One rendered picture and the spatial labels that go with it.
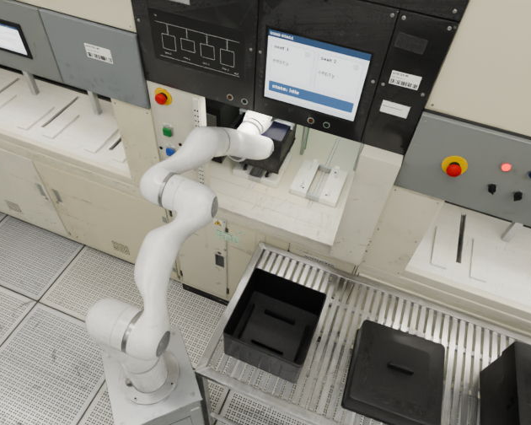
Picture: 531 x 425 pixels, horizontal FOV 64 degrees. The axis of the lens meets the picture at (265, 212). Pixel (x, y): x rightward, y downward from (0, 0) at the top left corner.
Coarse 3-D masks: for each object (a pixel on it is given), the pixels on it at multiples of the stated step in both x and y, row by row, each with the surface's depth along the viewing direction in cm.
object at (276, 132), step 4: (272, 124) 181; (276, 124) 180; (280, 124) 179; (268, 128) 183; (272, 128) 182; (276, 128) 182; (280, 128) 181; (284, 128) 180; (264, 132) 186; (268, 132) 185; (272, 132) 184; (276, 132) 183; (280, 132) 182; (284, 132) 182; (268, 136) 186; (272, 136) 185; (276, 136) 184; (280, 136) 184; (284, 136) 183; (280, 140) 185
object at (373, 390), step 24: (360, 336) 146; (384, 336) 146; (408, 336) 147; (360, 360) 140; (384, 360) 141; (408, 360) 141; (432, 360) 142; (360, 384) 135; (384, 384) 136; (408, 384) 136; (432, 384) 137; (360, 408) 136; (384, 408) 131; (408, 408) 131; (432, 408) 132
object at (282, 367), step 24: (264, 288) 161; (288, 288) 154; (312, 288) 148; (240, 312) 154; (264, 312) 159; (288, 312) 160; (312, 312) 160; (240, 336) 152; (264, 336) 153; (288, 336) 154; (312, 336) 137; (240, 360) 148; (264, 360) 139; (288, 360) 131
